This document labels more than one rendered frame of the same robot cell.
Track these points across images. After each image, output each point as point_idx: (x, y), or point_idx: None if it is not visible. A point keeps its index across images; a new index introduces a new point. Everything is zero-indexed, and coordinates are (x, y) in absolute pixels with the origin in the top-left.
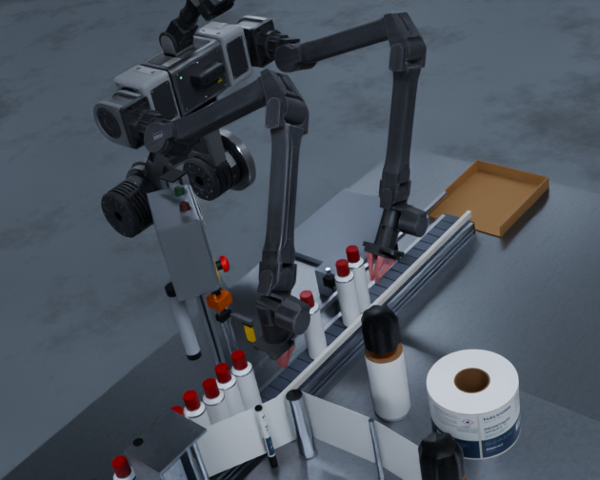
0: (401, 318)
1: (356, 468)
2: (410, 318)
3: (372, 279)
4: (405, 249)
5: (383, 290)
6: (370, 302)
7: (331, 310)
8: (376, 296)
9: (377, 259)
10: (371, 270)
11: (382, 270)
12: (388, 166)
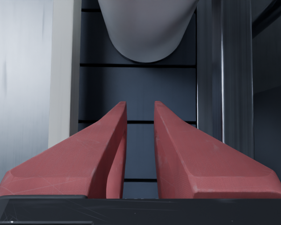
0: (47, 118)
1: None
2: (19, 133)
3: (154, 121)
4: None
5: (135, 164)
6: (106, 26)
7: (272, 45)
8: (135, 114)
9: (91, 163)
10: (161, 127)
11: (117, 189)
12: None
